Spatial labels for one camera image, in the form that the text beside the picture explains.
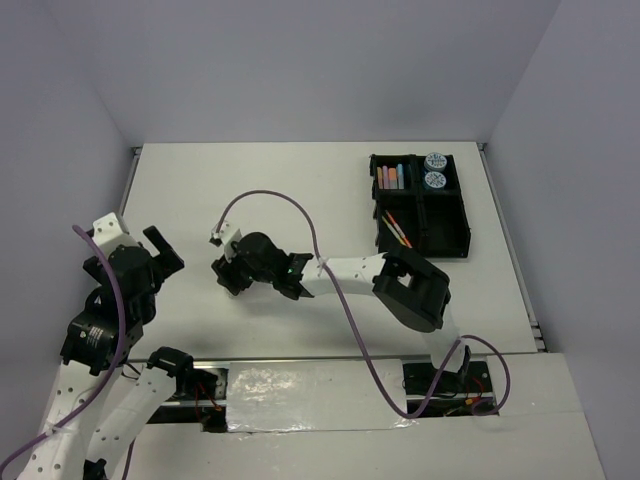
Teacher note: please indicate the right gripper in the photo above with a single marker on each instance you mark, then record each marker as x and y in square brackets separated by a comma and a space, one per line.
[228, 275]

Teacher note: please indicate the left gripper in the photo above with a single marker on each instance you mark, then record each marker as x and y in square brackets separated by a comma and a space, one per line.
[174, 262]

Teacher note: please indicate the yellow thin pen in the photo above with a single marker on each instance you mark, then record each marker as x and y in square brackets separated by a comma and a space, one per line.
[394, 232]

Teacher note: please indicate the orange thin pen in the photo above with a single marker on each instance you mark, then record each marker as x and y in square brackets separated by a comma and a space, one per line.
[398, 230]

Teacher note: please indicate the purple cap highlighter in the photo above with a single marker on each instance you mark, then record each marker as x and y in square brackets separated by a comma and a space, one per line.
[386, 180]

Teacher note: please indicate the orange cap highlighter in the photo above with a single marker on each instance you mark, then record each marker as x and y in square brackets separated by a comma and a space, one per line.
[393, 180]

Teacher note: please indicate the blue cap highlighter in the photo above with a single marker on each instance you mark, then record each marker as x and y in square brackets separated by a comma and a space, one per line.
[400, 177]

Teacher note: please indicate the blue paint jar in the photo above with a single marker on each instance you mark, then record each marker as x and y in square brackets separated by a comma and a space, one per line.
[434, 180]
[435, 162]

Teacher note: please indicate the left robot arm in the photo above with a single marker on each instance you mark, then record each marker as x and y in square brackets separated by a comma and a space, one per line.
[79, 439]

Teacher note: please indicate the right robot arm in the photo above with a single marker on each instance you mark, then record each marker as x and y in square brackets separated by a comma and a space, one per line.
[413, 290]

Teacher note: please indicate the black four-compartment organizer tray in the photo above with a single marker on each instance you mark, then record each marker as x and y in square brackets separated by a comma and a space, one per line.
[435, 222]

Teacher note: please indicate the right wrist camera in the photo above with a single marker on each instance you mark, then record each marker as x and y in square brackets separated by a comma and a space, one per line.
[226, 235]

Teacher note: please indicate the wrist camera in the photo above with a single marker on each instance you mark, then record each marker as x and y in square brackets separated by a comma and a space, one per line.
[110, 232]
[226, 235]

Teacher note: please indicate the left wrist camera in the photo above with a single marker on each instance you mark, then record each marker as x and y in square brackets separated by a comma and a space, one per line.
[110, 232]

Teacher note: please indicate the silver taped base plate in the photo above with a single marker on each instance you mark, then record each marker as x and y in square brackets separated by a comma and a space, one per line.
[306, 396]

